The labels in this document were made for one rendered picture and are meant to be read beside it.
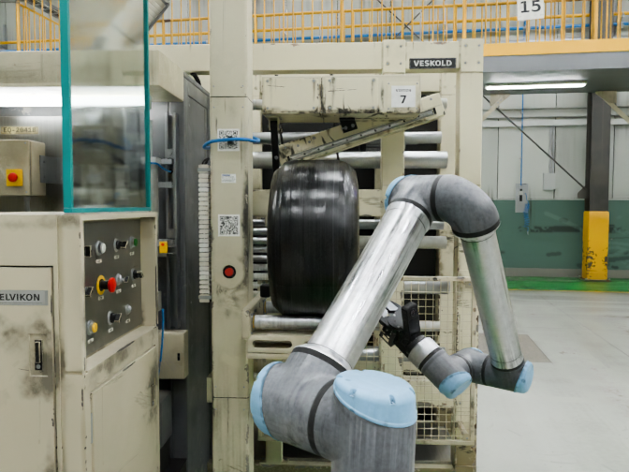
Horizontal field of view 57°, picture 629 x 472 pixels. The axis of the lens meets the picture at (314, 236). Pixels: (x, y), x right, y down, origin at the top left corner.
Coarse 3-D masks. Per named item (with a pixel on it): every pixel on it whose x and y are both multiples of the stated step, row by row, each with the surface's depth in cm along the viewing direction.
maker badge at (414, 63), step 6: (414, 60) 248; (420, 60) 248; (426, 60) 248; (432, 60) 247; (438, 60) 247; (444, 60) 247; (450, 60) 247; (456, 60) 247; (414, 66) 248; (420, 66) 248; (426, 66) 248; (432, 66) 248; (438, 66) 247; (444, 66) 247; (450, 66) 247
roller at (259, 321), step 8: (256, 320) 191; (264, 320) 191; (272, 320) 191; (280, 320) 191; (288, 320) 191; (296, 320) 191; (304, 320) 191; (312, 320) 190; (320, 320) 190; (256, 328) 193; (264, 328) 192; (272, 328) 192; (280, 328) 192; (288, 328) 192; (296, 328) 192; (304, 328) 191; (312, 328) 191
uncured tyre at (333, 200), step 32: (320, 160) 198; (288, 192) 182; (320, 192) 181; (352, 192) 184; (288, 224) 178; (320, 224) 177; (352, 224) 180; (288, 256) 178; (320, 256) 177; (352, 256) 180; (288, 288) 182; (320, 288) 182
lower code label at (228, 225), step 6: (222, 216) 198; (228, 216) 198; (234, 216) 198; (222, 222) 198; (228, 222) 198; (234, 222) 198; (222, 228) 198; (228, 228) 198; (234, 228) 198; (222, 234) 198; (228, 234) 198; (234, 234) 198
